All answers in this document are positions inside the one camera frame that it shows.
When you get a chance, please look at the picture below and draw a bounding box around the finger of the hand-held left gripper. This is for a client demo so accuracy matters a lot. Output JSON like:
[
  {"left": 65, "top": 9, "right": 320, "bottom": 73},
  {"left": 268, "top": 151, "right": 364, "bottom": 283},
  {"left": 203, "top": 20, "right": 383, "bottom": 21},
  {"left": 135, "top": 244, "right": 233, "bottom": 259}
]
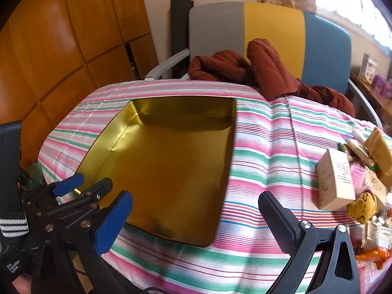
[
  {"left": 26, "top": 178, "right": 114, "bottom": 245},
  {"left": 20, "top": 173, "right": 85, "bottom": 204}
]

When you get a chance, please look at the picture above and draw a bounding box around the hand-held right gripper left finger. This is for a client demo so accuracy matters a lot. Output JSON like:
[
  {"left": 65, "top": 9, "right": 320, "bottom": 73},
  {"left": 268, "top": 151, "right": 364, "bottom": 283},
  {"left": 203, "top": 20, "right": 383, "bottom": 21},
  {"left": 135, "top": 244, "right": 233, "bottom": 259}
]
[{"left": 66, "top": 190, "right": 134, "bottom": 294}]

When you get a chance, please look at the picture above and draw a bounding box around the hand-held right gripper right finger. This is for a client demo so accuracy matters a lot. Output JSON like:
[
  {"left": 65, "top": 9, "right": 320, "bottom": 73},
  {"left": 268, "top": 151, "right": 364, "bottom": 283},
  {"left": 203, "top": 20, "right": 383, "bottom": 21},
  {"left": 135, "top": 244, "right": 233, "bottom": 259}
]
[{"left": 258, "top": 191, "right": 361, "bottom": 294}]

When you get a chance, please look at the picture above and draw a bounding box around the beige carton box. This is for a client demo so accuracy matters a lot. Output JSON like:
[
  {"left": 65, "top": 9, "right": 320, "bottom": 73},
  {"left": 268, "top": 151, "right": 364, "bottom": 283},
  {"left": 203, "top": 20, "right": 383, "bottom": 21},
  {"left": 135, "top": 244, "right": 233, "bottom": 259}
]
[{"left": 316, "top": 148, "right": 356, "bottom": 211}]

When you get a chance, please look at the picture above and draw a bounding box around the gold tin tray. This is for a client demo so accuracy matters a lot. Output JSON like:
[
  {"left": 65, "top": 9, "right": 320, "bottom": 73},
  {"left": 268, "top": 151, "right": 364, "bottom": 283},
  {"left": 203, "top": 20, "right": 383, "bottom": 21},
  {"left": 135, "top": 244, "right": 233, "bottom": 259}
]
[{"left": 73, "top": 96, "right": 238, "bottom": 248}]

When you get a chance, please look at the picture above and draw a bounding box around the yellow round packet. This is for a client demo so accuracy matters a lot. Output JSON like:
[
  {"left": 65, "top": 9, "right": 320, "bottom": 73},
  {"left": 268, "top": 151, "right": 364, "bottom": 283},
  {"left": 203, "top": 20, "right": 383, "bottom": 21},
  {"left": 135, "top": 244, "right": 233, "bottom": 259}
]
[{"left": 347, "top": 191, "right": 378, "bottom": 224}]

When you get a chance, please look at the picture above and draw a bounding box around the pink jar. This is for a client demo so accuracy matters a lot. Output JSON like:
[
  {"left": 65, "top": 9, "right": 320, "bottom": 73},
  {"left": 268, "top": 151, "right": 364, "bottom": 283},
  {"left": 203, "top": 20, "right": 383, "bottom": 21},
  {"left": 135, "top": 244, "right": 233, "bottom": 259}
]
[{"left": 351, "top": 165, "right": 366, "bottom": 187}]

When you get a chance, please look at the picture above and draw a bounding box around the pink packet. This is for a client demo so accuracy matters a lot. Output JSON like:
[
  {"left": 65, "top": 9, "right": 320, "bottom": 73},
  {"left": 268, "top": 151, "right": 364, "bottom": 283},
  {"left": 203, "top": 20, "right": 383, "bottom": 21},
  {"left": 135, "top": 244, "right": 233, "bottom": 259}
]
[{"left": 357, "top": 259, "right": 385, "bottom": 294}]

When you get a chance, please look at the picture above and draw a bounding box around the orange white snack packet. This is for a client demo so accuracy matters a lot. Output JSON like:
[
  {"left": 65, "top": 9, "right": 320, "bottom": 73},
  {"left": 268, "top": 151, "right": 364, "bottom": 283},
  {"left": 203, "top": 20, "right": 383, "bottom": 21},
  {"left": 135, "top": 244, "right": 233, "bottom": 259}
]
[{"left": 355, "top": 246, "right": 392, "bottom": 271}]

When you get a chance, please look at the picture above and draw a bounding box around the brown paper packet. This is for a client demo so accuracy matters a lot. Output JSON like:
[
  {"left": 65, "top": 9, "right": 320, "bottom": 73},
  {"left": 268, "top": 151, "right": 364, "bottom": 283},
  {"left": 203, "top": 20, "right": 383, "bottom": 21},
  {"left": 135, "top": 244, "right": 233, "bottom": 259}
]
[{"left": 363, "top": 127, "right": 392, "bottom": 172}]

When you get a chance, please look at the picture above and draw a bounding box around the striped tablecloth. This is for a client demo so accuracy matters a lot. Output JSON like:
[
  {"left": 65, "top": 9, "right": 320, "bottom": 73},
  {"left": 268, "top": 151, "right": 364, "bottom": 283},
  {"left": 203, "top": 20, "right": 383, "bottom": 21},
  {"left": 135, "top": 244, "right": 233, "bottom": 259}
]
[{"left": 37, "top": 79, "right": 392, "bottom": 294}]

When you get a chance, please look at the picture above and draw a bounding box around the white tube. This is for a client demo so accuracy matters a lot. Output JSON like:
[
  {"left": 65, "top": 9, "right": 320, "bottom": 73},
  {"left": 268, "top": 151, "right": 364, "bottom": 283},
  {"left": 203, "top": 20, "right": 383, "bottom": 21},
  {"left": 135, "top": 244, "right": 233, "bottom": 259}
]
[{"left": 352, "top": 128, "right": 372, "bottom": 144}]

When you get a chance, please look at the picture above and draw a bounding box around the wooden wardrobe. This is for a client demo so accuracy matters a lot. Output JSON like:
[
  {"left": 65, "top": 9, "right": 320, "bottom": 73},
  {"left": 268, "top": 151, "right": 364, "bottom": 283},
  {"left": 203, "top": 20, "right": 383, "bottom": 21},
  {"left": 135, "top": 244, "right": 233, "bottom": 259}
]
[{"left": 0, "top": 0, "right": 160, "bottom": 172}]

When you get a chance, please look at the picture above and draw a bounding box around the rust brown padded jacket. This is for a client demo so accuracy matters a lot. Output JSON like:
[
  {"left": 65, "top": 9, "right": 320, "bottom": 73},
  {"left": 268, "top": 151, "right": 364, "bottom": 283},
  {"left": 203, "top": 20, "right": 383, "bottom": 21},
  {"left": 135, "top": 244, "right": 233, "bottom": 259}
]
[{"left": 187, "top": 38, "right": 356, "bottom": 118}]

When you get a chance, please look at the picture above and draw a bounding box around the wooden side table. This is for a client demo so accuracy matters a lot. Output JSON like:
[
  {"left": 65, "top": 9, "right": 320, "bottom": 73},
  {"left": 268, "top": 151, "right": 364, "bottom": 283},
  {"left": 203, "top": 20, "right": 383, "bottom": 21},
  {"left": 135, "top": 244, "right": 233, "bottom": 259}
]
[{"left": 349, "top": 70, "right": 392, "bottom": 126}]

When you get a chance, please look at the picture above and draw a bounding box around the white box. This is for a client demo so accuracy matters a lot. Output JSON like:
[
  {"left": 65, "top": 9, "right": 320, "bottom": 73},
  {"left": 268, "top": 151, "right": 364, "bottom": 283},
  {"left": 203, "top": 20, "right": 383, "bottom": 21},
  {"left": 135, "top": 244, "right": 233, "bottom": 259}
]
[{"left": 358, "top": 53, "right": 379, "bottom": 83}]

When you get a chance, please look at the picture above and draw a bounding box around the black rolled mat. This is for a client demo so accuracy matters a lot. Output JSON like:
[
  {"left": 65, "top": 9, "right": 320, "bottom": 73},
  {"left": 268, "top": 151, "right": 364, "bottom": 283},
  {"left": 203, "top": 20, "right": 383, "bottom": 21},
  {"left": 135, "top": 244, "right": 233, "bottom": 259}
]
[{"left": 170, "top": 0, "right": 194, "bottom": 80}]

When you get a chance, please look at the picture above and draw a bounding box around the grey yellow blue chair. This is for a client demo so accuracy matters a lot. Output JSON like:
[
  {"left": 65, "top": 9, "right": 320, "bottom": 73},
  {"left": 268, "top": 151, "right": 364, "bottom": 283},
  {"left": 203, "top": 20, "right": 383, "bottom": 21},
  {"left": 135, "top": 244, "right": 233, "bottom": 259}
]
[{"left": 144, "top": 1, "right": 383, "bottom": 129}]

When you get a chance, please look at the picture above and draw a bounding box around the window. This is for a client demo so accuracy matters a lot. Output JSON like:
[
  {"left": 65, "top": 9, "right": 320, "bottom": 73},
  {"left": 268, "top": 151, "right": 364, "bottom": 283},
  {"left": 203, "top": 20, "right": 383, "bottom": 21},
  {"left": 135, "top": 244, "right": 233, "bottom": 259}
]
[{"left": 312, "top": 0, "right": 392, "bottom": 49}]

